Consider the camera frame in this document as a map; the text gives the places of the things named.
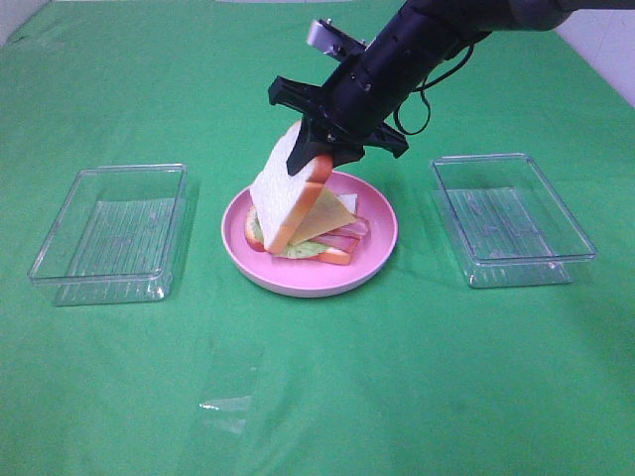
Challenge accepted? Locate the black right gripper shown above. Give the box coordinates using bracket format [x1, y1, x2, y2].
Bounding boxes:
[269, 50, 410, 176]

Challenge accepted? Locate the yellow cheese slice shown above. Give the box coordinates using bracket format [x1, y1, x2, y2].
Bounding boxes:
[289, 187, 357, 245]

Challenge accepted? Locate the toy bread slice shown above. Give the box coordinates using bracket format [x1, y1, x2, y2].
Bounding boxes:
[249, 121, 332, 253]
[243, 192, 359, 266]

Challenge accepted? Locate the bacon strip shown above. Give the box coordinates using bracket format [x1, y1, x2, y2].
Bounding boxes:
[311, 233, 362, 254]
[329, 217, 370, 240]

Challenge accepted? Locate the green lettuce leaf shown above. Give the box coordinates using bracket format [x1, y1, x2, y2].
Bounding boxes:
[244, 206, 328, 259]

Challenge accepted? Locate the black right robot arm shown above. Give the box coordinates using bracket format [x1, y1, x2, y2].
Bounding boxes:
[269, 1, 584, 175]

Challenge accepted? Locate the pink round plate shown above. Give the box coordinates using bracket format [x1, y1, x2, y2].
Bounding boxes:
[221, 172, 399, 298]

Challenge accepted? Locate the right clear plastic tray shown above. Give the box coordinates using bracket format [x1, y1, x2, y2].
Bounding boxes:
[431, 153, 596, 289]

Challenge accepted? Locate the clear plastic tray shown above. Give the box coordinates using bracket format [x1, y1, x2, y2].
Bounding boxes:
[28, 164, 189, 306]
[431, 153, 596, 289]

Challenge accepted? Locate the left clear plastic tray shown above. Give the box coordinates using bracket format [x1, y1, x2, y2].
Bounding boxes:
[28, 164, 189, 306]

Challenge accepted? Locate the green tablecloth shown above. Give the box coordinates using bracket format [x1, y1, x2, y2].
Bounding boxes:
[1, 1, 634, 475]

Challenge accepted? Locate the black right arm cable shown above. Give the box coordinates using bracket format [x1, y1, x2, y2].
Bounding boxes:
[394, 42, 475, 136]

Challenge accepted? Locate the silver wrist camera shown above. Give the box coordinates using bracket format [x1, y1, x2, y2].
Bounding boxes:
[307, 19, 368, 62]

